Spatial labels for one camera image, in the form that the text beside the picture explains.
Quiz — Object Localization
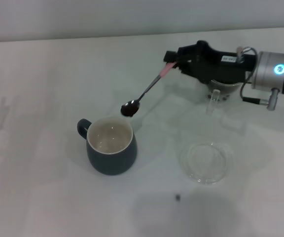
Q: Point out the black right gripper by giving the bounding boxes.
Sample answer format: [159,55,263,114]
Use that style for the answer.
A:
[163,40,258,85]

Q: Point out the pink-handled metal spoon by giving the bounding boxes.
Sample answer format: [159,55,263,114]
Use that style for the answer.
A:
[121,61,178,117]

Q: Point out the spoonful of coffee beans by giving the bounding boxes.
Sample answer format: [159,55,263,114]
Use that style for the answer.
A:
[121,105,139,118]

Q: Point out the dark green ceramic mug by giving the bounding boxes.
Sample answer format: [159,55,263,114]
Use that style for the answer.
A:
[76,115,138,176]

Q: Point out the double-walled glass cup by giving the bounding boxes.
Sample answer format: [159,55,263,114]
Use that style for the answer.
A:
[205,79,243,116]

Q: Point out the small clear glass dish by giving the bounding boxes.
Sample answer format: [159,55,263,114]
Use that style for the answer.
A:
[178,140,234,185]

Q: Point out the thin wires with white plug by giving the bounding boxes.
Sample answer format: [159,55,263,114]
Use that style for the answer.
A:
[236,46,258,64]

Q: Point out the black cable with metal plug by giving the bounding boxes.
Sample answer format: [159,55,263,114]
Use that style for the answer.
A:
[240,71,281,112]

